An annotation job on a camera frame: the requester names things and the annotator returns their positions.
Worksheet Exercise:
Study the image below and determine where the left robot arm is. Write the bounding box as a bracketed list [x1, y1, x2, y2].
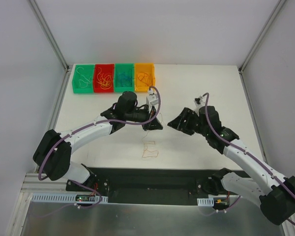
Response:
[33, 86, 163, 191]

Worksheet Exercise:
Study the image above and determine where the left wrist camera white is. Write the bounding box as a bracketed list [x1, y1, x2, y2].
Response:
[146, 89, 159, 112]

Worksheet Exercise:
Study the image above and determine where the orange bin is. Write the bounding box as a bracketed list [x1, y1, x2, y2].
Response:
[134, 63, 155, 92]

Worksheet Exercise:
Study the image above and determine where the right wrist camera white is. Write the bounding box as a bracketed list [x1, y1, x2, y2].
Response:
[194, 96, 205, 116]

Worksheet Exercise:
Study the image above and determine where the white thin wire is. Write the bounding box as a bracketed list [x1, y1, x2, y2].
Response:
[75, 66, 92, 88]

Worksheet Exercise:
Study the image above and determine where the left aluminium frame post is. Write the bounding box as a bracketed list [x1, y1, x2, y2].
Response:
[27, 0, 70, 72]

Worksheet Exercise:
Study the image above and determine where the right aluminium frame post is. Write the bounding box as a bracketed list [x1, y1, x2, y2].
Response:
[238, 0, 288, 74]

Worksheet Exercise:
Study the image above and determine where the green bin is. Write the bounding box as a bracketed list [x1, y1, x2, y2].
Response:
[113, 63, 134, 93]
[72, 64, 95, 94]

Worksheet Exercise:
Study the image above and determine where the red bin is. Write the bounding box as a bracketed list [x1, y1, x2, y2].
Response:
[93, 64, 115, 93]

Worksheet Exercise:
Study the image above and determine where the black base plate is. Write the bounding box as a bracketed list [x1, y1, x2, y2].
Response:
[65, 167, 245, 205]

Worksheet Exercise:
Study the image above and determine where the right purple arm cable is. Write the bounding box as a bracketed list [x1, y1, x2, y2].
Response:
[198, 92, 295, 232]

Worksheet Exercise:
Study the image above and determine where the red thin wire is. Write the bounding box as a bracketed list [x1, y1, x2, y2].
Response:
[137, 71, 153, 87]

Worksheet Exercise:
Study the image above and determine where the aluminium frame post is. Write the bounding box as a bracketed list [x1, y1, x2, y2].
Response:
[238, 0, 288, 74]
[27, 0, 70, 72]

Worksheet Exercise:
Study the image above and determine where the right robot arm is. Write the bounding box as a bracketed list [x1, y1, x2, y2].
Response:
[168, 106, 295, 225]

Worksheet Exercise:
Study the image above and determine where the right white cable duct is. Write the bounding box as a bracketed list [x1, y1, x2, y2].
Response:
[197, 197, 214, 207]

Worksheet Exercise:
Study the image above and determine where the far left green bin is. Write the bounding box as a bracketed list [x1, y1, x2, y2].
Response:
[72, 64, 95, 94]

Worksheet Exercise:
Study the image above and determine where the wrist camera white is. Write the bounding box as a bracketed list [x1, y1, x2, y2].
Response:
[194, 96, 205, 116]
[146, 89, 159, 112]

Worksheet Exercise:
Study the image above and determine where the left white cable duct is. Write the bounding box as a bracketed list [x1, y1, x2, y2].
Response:
[31, 193, 108, 204]

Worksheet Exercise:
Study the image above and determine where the white cable duct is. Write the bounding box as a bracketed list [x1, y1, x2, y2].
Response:
[197, 197, 214, 207]
[31, 193, 108, 204]

